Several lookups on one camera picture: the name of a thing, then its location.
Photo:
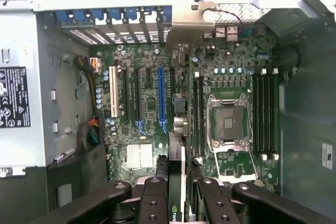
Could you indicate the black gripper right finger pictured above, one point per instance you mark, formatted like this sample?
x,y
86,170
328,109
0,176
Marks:
x,y
220,211

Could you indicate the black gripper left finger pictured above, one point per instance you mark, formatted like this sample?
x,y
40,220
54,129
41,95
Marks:
x,y
153,208

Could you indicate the black RAM slot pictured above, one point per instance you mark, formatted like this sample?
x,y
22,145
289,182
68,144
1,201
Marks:
x,y
201,113
267,113
261,113
195,113
255,113
274,113

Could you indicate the blue expansion slot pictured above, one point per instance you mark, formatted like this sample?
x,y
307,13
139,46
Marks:
x,y
161,98

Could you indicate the black expansion slot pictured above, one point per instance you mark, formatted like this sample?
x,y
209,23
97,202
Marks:
x,y
136,95
126,95

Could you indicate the white expansion slot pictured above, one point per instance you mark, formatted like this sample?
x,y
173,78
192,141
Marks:
x,y
113,93

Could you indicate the silver chipset heatsink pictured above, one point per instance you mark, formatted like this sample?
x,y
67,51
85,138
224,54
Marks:
x,y
140,155

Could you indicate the CPU socket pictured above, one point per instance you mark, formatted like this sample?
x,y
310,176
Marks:
x,y
228,121

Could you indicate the green motherboard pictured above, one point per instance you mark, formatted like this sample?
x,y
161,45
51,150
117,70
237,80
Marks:
x,y
147,98

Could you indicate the white barcode sticker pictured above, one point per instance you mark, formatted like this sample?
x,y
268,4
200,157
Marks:
x,y
329,155

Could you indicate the dark grey open PC case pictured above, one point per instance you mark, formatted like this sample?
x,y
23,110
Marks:
x,y
302,119

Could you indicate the blue card retention clip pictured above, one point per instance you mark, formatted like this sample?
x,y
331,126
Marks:
x,y
81,14
132,14
63,15
98,14
116,14

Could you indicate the grey power supply with label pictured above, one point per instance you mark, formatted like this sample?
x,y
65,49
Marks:
x,y
23,51

